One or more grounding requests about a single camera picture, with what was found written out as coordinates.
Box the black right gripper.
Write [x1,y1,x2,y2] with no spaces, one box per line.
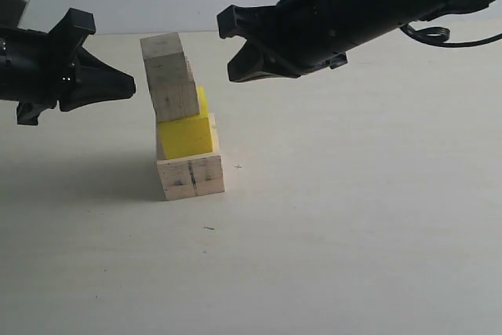
[216,0,446,83]

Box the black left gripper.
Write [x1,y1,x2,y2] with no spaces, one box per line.
[1,8,136,126]

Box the small plain wooden cube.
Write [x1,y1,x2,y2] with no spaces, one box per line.
[140,31,194,95]

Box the medium plain wooden cube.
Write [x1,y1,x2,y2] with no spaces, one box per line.
[147,60,202,124]

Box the yellow wooden cube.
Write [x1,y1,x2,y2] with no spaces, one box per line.
[155,86,215,160]

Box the large plain wooden cube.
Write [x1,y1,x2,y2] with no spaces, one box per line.
[155,111,227,202]

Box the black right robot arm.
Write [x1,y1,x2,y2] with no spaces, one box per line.
[216,0,496,82]

